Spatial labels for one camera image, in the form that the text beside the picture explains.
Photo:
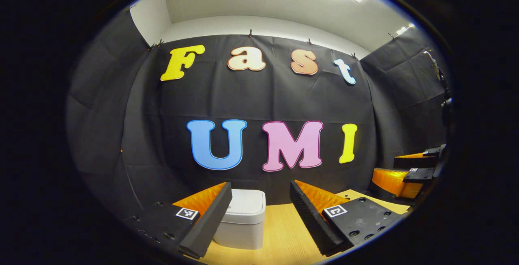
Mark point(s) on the black backdrop cloth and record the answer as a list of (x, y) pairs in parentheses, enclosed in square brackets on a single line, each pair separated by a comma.
[(251, 98)]

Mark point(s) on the white desktop garbage bin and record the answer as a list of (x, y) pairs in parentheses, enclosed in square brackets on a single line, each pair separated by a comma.
[(243, 220)]

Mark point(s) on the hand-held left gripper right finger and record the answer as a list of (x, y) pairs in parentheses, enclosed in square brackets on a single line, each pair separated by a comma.
[(310, 220)]

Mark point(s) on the black camera stand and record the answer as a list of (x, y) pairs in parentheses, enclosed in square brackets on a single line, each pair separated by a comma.
[(444, 94)]

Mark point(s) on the wooden desktop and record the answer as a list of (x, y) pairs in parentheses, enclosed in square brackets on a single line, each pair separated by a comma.
[(284, 236)]

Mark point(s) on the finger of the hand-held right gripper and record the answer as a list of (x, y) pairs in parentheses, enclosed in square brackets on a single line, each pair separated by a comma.
[(413, 162), (421, 175)]

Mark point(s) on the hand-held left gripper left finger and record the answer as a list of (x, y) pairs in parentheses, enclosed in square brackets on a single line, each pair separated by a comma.
[(206, 224)]

